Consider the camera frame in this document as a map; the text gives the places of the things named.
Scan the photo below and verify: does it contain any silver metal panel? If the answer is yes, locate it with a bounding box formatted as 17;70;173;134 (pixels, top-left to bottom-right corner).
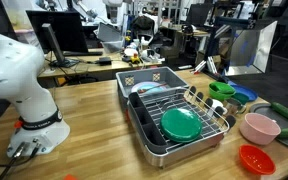
225;20;279;77

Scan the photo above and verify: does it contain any red colander bowl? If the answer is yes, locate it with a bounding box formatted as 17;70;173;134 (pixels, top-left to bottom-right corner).
238;144;277;176

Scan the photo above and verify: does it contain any white mug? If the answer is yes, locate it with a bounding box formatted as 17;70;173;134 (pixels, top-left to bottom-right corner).
211;98;229;118

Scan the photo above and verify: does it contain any black power adapter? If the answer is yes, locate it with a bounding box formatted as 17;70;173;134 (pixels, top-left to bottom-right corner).
98;56;113;66

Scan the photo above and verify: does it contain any bright green bowl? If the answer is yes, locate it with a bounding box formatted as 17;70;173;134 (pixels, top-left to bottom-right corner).
208;81;237;103

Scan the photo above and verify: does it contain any white headset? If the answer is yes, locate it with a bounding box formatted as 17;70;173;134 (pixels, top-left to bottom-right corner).
139;48;167;64

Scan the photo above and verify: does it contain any green plastic plate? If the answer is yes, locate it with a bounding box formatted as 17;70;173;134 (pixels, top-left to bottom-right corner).
159;108;203;144

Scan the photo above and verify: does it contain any black computer monitor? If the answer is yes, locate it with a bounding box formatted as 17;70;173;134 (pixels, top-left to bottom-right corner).
25;9;90;68

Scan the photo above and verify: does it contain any black backpack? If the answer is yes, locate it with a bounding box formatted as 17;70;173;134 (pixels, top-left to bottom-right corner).
129;15;156;36

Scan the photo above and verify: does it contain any black folding camera stand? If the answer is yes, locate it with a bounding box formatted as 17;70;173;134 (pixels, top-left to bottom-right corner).
190;16;252;84

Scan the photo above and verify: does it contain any grey round metal tray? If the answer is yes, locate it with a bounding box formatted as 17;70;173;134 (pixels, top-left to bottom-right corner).
248;102;288;154

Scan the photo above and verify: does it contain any small orange object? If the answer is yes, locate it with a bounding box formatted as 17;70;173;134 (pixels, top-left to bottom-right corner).
63;173;78;180

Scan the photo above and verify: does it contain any blue plastic plate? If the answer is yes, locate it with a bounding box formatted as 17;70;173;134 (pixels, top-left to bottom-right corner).
228;83;259;102

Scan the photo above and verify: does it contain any dark green plastic cup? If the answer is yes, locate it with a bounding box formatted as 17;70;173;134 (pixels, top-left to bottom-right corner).
232;92;251;106

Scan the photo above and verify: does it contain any black keyboard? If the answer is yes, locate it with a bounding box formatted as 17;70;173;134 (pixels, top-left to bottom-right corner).
62;49;104;57

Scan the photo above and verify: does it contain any light blue plate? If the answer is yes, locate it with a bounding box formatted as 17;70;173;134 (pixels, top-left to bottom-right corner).
130;81;168;96

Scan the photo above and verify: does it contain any clear plastic box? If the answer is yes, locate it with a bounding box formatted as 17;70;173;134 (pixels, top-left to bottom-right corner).
96;21;126;54

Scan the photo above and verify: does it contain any small distant black monitor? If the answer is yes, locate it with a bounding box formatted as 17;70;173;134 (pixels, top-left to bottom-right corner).
185;3;215;28

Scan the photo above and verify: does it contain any grey wire dish rack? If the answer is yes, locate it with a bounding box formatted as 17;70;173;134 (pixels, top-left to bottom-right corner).
126;85;231;168

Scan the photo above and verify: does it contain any long green cucumber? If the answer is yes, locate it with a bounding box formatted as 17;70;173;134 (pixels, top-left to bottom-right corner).
270;101;288;127

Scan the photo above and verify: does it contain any silver metal jug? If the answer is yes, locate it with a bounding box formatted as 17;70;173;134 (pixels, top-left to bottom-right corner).
223;97;247;117

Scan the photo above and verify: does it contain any wooden office desk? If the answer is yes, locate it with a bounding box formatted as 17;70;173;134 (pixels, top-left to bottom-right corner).
37;48;168;81

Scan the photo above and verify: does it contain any white bowl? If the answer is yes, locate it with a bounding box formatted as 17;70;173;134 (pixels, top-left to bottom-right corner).
123;47;139;58

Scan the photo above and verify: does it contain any pink pot with handle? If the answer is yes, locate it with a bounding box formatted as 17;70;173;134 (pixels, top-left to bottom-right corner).
239;112;282;146

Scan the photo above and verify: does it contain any yellow toy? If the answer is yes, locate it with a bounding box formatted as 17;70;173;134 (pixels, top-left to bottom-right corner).
129;53;142;65

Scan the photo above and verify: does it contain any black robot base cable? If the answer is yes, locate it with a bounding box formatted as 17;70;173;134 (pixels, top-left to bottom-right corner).
0;141;42;180

